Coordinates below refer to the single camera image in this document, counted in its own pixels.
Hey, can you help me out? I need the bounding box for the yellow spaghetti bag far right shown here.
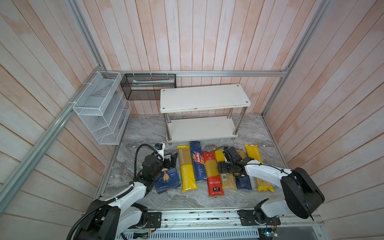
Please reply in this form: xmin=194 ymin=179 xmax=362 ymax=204
xmin=244 ymin=144 xmax=275 ymax=193

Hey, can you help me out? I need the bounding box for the white wire mesh organizer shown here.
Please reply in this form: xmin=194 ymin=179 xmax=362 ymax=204
xmin=73 ymin=72 xmax=131 ymax=145

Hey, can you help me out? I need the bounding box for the narrow blue Barilla spaghetti box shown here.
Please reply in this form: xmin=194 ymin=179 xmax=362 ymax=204
xmin=190 ymin=141 xmax=208 ymax=181

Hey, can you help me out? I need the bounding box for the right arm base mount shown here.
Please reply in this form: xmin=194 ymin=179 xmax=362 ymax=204
xmin=237 ymin=210 xmax=281 ymax=226

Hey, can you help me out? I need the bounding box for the red spaghetti bag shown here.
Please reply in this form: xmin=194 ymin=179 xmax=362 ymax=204
xmin=203 ymin=151 xmax=225 ymax=197

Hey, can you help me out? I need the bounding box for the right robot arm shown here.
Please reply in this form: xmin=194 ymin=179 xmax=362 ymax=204
xmin=222 ymin=147 xmax=325 ymax=226

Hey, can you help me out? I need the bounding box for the yellow clear spaghetti bag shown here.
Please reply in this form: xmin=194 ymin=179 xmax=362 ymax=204
xmin=215 ymin=149 xmax=237 ymax=190

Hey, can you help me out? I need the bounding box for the black mesh basket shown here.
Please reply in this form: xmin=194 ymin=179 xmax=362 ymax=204
xmin=120 ymin=73 xmax=177 ymax=101

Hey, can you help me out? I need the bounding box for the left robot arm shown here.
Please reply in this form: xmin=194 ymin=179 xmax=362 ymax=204
xmin=67 ymin=143 xmax=178 ymax=240

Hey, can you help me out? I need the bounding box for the yellow Pastatime spaghetti bag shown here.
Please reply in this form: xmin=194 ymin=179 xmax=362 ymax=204
xmin=177 ymin=146 xmax=198 ymax=193

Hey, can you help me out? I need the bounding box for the wide blue Barilla pasta box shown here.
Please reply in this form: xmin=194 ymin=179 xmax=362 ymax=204
xmin=155 ymin=168 xmax=181 ymax=194

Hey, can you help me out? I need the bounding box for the white two-tier shelf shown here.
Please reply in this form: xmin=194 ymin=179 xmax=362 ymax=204
xmin=160 ymin=84 xmax=251 ymax=144

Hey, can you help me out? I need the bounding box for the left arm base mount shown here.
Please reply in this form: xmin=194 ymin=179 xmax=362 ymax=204
xmin=130 ymin=212 xmax=162 ymax=229

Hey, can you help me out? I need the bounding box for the dark blue spaghetti bag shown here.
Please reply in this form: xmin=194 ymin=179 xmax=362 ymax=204
xmin=235 ymin=170 xmax=252 ymax=190

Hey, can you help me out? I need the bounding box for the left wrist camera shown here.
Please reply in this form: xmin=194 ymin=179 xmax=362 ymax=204
xmin=155 ymin=143 xmax=165 ymax=160

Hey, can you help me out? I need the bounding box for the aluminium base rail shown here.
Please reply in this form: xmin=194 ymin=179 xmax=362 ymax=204
xmin=116 ymin=206 xmax=326 ymax=240

